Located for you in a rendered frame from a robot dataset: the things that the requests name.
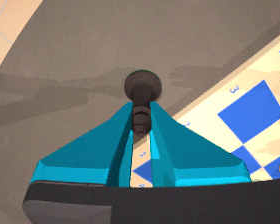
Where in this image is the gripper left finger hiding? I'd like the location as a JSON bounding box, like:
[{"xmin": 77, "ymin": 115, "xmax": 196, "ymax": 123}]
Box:
[{"xmin": 30, "ymin": 102, "xmax": 133, "ymax": 187}]

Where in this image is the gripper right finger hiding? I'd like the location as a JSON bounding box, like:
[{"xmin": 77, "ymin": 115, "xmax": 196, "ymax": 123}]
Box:
[{"xmin": 150, "ymin": 102, "xmax": 252, "ymax": 187}]

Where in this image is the blue and cream chessboard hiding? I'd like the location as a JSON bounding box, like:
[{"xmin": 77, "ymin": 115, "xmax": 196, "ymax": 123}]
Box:
[{"xmin": 130, "ymin": 35, "xmax": 280, "ymax": 187}]

